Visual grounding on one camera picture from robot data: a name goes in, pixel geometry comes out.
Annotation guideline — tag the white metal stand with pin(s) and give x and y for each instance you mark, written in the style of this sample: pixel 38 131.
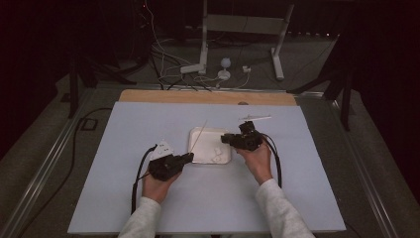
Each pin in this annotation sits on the white metal stand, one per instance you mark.
pixel 244 23

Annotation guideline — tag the white power strip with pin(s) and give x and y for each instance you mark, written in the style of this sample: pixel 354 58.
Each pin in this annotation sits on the white power strip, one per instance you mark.
pixel 192 68

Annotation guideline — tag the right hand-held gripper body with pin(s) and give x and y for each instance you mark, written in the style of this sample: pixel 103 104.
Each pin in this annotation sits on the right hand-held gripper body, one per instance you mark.
pixel 247 140

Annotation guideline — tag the wooden table board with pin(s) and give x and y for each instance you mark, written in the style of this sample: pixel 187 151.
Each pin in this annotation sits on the wooden table board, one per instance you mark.
pixel 198 97

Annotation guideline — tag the white plug adapter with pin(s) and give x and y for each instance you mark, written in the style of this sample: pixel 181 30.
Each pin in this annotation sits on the white plug adapter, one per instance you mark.
pixel 246 69

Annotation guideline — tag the person's left hand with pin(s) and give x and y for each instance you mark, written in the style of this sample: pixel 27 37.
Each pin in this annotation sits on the person's left hand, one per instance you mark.
pixel 157 190

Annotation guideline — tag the white round device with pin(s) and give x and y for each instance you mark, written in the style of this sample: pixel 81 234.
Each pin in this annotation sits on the white round device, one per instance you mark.
pixel 225 67

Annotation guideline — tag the black floor socket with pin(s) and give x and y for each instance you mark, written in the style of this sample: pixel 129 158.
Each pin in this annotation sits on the black floor socket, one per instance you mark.
pixel 89 124

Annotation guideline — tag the aluminium floor rail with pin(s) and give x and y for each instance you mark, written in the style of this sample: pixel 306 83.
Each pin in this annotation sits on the aluminium floor rail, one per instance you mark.
pixel 43 172
pixel 363 172

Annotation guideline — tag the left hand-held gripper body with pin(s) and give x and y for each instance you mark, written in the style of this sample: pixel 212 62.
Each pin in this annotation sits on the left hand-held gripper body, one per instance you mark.
pixel 163 167

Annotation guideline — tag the pale blue table mat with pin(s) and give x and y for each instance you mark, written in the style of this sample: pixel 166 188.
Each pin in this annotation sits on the pale blue table mat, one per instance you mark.
pixel 297 165

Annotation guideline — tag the person's right hand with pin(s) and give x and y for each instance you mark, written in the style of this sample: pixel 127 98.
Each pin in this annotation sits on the person's right hand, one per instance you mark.
pixel 261 163

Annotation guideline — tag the white rectangular tray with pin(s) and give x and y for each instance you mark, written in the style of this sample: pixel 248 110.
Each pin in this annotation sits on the white rectangular tray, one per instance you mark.
pixel 206 145

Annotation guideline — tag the white marshmallow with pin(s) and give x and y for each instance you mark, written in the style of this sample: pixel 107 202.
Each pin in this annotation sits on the white marshmallow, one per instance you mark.
pixel 216 159
pixel 218 151

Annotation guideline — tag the black stand legs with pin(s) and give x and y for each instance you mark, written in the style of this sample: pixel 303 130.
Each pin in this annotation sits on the black stand legs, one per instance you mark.
pixel 340 82
pixel 99 71

